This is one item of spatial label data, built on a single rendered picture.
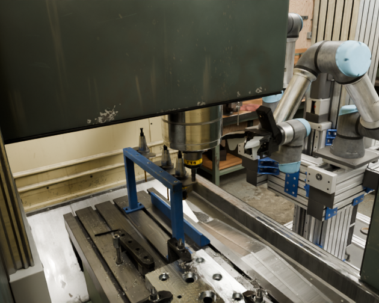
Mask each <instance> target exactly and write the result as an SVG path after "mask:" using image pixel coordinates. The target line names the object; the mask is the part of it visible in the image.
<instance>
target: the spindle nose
mask: <svg viewBox="0 0 379 303"><path fill-rule="evenodd" d="M161 128H162V138H163V143H164V144H165V145H166V146H167V147H168V148H171V149H173V150H179V151H184V152H197V151H203V150H209V149H211V148H214V147H216V146H218V145H219V144H220V143H221V142H222V136H223V105H218V106H212V107H208V108H202V109H195V110H192V111H185V112H179V113H175V114H169V115H163V116H161Z"/></svg>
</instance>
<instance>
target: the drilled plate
mask: <svg viewBox="0 0 379 303"><path fill-rule="evenodd" d="M200 256H201V257H200ZM191 257H192V259H193V260H194V259H195V260H194V262H193V264H191V265H190V266H189V264H188V265H187V263H184V261H183V260H182V259H179V260H176V261H175V262H173V263H170V264H168V265H165V266H163V267H161V268H159V269H157V270H155V271H152V272H150V273H148V274H145V279H146V287H147V288H148V290H149V291H150V292H151V287H155V291H157V292H158V291H162V290H165V291H170V292H172V294H173V297H172V298H171V299H170V300H169V301H168V302H166V303H248V302H247V301H246V300H245V299H244V298H243V295H242V294H241V293H242V292H245V291H246V290H247V289H245V288H244V287H243V286H242V285H241V284H240V283H239V282H237V281H236V280H235V279H234V277H232V276H231V275H230V274H229V273H228V272H227V271H225V270H224V269H223V268H222V267H221V266H220V265H219V264H218V263H217V262H216V261H215V260H214V259H213V258H211V257H210V256H209V255H208V254H207V253H206V252H204V251H203V250H202V249H201V250H199V251H196V252H194V253H192V254H191ZM193 257H196V258H193ZM193 260H192V261H193ZM192 261H191V262H192ZM205 261H206V262H205ZM203 262H205V263H203ZM199 263H202V264H201V265H200V264H199ZM179 264H180V265H179ZM182 265H184V266H182ZM181 266H182V267H181ZM185 267H186V268H185ZM196 267H197V268H196ZM192 270H193V271H194V273H193V272H192ZM195 271H196V272H195ZM161 272H162V273H163V274H161ZM164 272H165V273H166V274H164ZM167 273H169V274H167ZM195 273H198V274H195ZM211 273H212V274H211ZM168 275H169V276H168ZM218 282H220V283H218ZM230 283H231V284H230ZM226 284H227V285H226ZM205 289H207V290H205ZM209 289H212V290H211V291H210V290H209ZM202 290H203V292H202ZM230 290H231V291H230ZM212 291H213V292H212ZM227 291H228V292H227ZM234 291H238V292H237V293H236V292H235V293H234ZM239 291H241V292H240V293H239ZM214 292H216V293H214ZM226 292H227V293H226ZM199 293H201V295H200V297H199ZM231 293H232V294H231ZM174 294H175V295H174ZM230 296H231V297H230ZM199 298H200V299H201V300H200V299H199ZM217 298H218V299H217ZM230 298H232V299H233V300H234V301H230ZM188 299H189V300H188ZM196 299H198V300H196ZM216 299H217V300H216ZM186 300H188V301H186ZM235 300H236V301H238V302H236V301H235ZM240 301H241V302H240Z"/></svg>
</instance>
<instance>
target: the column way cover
mask: <svg viewBox="0 0 379 303"><path fill-rule="evenodd" d="M11 173H12V171H11ZM12 176H13V173H12ZM13 181H14V185H15V188H16V192H17V197H18V200H19V205H20V209H21V212H22V217H23V221H24V224H25V229H26V233H27V236H28V240H29V245H30V248H31V253H32V257H33V260H34V264H35V266H33V267H29V268H28V269H24V268H21V269H18V270H17V271H16V273H15V274H11V275H10V281H9V285H10V289H11V292H12V295H13V299H14V303H52V301H51V297H50V294H49V289H48V284H47V281H46V277H45V272H44V266H43V263H42V262H41V260H40V256H39V253H38V251H37V247H36V245H35V242H34V238H33V235H32V232H31V226H30V225H29V223H28V220H27V217H26V214H25V210H24V208H23V204H22V199H20V195H19V192H18V190H17V186H16V181H15V179H14V177H13Z"/></svg>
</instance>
